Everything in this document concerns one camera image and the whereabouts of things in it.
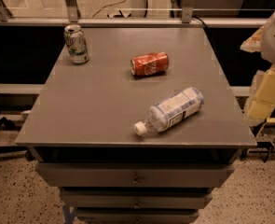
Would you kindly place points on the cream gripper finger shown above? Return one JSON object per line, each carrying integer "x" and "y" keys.
{"x": 253, "y": 43}
{"x": 261, "y": 101}

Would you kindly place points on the red coke can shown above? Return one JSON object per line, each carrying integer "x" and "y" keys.
{"x": 149, "y": 64}

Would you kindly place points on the blue label plastic bottle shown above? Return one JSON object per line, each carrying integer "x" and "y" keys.
{"x": 167, "y": 113}

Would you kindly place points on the green white soda can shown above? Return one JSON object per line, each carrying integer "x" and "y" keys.
{"x": 76, "y": 43}

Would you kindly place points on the yellow metal stand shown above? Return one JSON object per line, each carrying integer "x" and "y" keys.
{"x": 267, "y": 122}

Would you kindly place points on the grey drawer cabinet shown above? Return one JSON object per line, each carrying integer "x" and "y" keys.
{"x": 86, "y": 113}

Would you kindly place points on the bottom grey drawer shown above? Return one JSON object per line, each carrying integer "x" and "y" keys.
{"x": 132, "y": 216}

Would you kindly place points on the grey drawer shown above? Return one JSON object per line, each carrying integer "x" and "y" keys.
{"x": 132, "y": 216}
{"x": 144, "y": 199}
{"x": 134, "y": 175}

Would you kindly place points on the middle grey drawer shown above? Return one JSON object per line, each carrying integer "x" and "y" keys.
{"x": 144, "y": 199}

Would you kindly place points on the top grey drawer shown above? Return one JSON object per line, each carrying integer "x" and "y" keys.
{"x": 134, "y": 175}

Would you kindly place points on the metal window rail frame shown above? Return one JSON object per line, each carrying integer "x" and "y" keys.
{"x": 7, "y": 18}

